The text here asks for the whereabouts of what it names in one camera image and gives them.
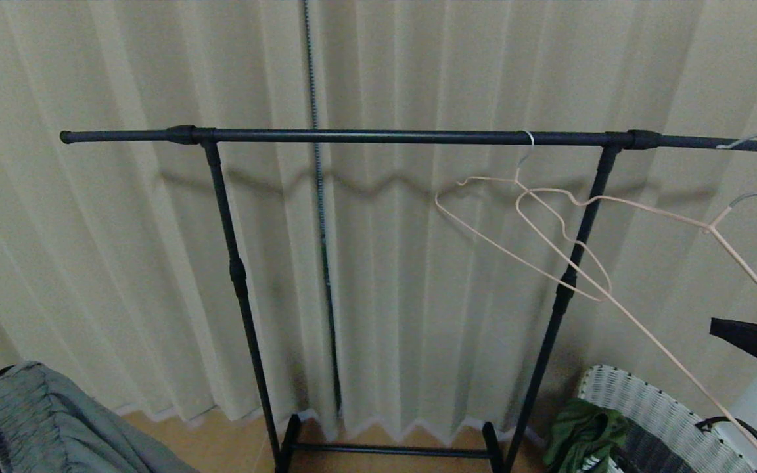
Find pink clothes hanger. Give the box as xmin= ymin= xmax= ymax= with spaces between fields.
xmin=435 ymin=130 xmax=614 ymax=303
xmin=515 ymin=135 xmax=757 ymax=472

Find pale grey shorts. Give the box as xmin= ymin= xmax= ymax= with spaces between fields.
xmin=0 ymin=360 xmax=198 ymax=473

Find white laundry basket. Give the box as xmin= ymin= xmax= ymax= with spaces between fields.
xmin=576 ymin=365 xmax=757 ymax=473

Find black clothes rack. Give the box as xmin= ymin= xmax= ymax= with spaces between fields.
xmin=60 ymin=125 xmax=757 ymax=473

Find green garment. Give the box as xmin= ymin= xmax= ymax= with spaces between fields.
xmin=543 ymin=399 xmax=630 ymax=473

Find beige curtain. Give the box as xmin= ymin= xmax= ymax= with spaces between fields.
xmin=0 ymin=0 xmax=757 ymax=441

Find grey beaded curtain cord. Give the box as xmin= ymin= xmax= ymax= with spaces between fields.
xmin=303 ymin=0 xmax=343 ymax=415

